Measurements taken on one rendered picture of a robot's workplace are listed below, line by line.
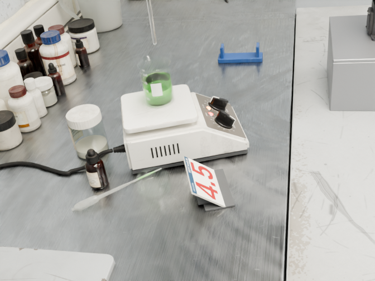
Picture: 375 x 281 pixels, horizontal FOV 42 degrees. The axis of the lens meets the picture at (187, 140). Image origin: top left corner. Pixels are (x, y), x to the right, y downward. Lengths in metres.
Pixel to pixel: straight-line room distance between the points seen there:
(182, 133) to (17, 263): 0.31
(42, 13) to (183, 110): 0.66
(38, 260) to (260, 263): 0.29
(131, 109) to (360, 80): 0.40
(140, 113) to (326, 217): 0.33
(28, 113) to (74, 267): 0.40
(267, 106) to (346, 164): 0.22
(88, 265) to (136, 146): 0.21
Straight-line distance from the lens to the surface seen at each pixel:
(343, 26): 1.01
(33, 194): 0.84
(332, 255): 0.67
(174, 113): 0.79
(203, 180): 0.75
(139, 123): 0.78
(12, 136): 0.96
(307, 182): 0.77
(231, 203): 0.73
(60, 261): 0.70
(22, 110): 0.99
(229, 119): 0.81
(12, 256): 0.73
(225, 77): 1.07
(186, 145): 0.79
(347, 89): 0.92
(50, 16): 1.40
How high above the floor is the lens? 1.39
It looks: 34 degrees down
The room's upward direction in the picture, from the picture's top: 8 degrees counter-clockwise
